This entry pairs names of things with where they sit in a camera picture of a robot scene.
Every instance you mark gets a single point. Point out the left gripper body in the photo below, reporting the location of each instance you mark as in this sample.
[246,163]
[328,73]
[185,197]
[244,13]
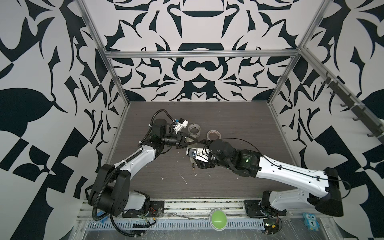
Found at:
[173,139]

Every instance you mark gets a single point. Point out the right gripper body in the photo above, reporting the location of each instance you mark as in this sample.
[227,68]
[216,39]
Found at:
[214,159]

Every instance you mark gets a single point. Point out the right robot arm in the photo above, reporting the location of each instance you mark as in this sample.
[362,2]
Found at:
[319,189]

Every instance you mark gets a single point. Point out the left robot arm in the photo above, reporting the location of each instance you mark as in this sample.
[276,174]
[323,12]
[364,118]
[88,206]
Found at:
[111,194]

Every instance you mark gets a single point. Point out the beige masking tape roll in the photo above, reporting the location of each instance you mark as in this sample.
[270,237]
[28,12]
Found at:
[213,135]

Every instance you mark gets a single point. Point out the clear tape roll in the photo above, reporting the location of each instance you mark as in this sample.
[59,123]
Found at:
[194,130]

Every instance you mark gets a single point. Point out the green push button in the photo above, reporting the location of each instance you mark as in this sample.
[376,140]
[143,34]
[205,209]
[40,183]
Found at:
[218,219]

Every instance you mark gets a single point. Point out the small electronics board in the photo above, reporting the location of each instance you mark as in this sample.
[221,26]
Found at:
[272,226]

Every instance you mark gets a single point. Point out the blue owl number tag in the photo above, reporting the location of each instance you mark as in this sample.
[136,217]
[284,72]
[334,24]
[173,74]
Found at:
[311,222]

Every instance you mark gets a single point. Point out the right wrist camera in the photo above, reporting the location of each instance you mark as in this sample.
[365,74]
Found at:
[200,154]

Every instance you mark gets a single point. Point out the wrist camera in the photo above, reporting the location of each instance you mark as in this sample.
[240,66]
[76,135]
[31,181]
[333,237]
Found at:
[200,154]
[179,125]

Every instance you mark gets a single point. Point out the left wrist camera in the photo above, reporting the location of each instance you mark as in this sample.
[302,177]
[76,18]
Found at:
[179,125]

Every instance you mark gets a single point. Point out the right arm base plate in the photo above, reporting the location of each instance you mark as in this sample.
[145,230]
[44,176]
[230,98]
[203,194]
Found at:
[258,209]

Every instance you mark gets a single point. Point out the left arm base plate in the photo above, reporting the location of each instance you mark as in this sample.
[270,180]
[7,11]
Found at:
[150,209]

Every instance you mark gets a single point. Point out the white slotted cable duct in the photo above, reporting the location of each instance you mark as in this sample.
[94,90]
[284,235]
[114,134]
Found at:
[201,224]

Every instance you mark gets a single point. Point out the black wall hook rail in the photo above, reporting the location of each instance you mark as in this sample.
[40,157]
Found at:
[361,111]

